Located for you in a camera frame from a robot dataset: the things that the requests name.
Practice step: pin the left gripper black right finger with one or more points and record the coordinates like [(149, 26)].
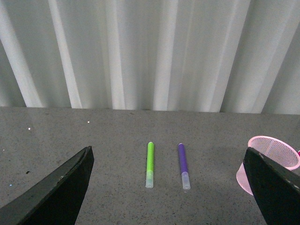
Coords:
[(276, 189)]

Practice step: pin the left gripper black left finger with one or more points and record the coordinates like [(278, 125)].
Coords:
[(57, 198)]

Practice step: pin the purple highlighter pen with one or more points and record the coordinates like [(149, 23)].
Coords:
[(183, 167)]

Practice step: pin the pink mesh pen cup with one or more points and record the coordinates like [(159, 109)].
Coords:
[(273, 148)]

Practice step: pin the green highlighter pen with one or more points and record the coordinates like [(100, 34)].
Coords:
[(150, 166)]

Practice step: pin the white pleated curtain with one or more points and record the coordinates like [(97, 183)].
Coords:
[(238, 56)]

